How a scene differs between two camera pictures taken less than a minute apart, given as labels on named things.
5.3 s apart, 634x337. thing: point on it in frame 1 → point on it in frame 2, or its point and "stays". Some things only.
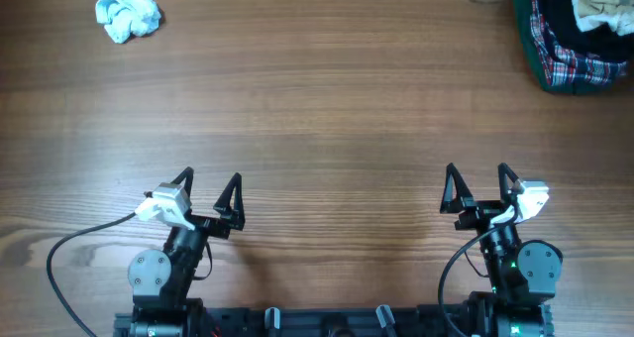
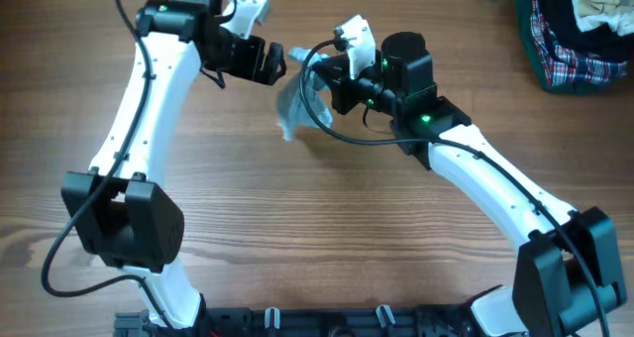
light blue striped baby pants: [127, 13] → [303, 101]
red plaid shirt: [561, 65] stays
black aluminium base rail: [247, 320] stays
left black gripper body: [187, 246] → [241, 58]
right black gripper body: [484, 213] → [338, 85]
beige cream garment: [597, 2] stays
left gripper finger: [223, 204] → [274, 64]
